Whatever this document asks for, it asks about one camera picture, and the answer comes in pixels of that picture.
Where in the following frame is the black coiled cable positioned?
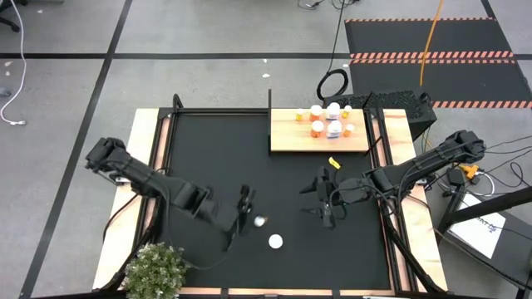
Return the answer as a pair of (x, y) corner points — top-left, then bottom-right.
(316, 0), (350, 102)

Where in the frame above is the black office chair base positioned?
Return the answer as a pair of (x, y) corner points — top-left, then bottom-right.
(0, 0), (29, 33)

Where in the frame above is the black floor cable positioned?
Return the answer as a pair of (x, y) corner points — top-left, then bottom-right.
(490, 135), (532, 196)

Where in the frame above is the green potted plant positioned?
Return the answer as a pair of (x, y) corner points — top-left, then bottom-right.
(123, 242), (192, 299)

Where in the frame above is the light wooden board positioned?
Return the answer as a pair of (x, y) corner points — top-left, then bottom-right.
(267, 88), (372, 155)

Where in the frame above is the black cable tangle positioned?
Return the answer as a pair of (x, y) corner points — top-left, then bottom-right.
(297, 0), (362, 12)

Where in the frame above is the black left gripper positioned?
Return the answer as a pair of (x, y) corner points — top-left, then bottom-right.
(209, 184), (262, 252)

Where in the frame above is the black metal stand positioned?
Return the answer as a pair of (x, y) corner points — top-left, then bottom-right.
(434, 184), (532, 299)

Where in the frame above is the black perforated box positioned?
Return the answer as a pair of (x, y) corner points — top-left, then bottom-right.
(323, 90), (438, 140)

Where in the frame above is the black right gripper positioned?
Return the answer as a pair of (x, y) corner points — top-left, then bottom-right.
(299, 164), (376, 229)

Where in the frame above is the white medicine bottle blue label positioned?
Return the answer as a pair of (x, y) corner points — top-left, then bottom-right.
(325, 101), (342, 121)
(326, 120), (344, 140)

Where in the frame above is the black hazard-striped floor mat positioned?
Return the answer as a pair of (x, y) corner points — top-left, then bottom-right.
(343, 17), (532, 110)

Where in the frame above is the black aluminium table frame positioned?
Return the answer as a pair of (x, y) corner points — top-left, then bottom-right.
(93, 93), (450, 299)

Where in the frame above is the black table mat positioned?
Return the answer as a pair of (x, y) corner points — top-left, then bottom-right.
(157, 112), (392, 291)

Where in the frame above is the white cable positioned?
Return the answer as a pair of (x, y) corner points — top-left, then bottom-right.
(0, 0), (28, 126)

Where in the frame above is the yellow cable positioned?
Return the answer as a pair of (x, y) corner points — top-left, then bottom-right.
(418, 0), (445, 87)

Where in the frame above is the white printed sheet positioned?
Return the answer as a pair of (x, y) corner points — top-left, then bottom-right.
(448, 193), (507, 261)

